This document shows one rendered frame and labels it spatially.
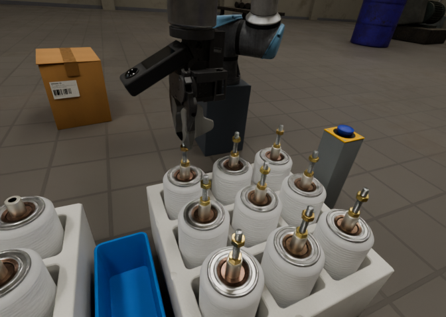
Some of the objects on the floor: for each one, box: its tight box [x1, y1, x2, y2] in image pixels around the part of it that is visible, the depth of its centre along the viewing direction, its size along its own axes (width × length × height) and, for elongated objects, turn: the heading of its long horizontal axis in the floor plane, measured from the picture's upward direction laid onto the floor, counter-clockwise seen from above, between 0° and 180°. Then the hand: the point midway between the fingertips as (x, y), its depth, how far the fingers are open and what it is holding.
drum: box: [350, 0, 414, 48], centre depth 415 cm, size 64×64×101 cm
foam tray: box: [146, 163, 394, 317], centre depth 58 cm, size 39×39×18 cm
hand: (182, 139), depth 48 cm, fingers open, 3 cm apart
